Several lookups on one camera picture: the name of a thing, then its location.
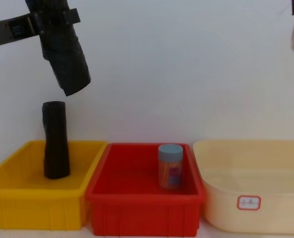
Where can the red plastic bin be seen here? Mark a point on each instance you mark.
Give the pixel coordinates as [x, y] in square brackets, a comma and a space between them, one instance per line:
[136, 213]

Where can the yellow plastic bin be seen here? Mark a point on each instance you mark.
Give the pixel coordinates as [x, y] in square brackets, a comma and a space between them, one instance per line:
[17, 198]

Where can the toothpick jar with blue lid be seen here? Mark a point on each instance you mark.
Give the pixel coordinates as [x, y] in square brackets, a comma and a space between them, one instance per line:
[170, 168]

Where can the cream plastic basin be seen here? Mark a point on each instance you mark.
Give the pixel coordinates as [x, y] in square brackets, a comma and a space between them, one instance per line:
[273, 173]

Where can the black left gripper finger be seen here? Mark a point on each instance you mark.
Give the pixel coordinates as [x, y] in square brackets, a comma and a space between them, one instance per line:
[10, 31]

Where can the white label with red border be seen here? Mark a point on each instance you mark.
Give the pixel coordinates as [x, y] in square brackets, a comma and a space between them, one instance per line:
[249, 202]

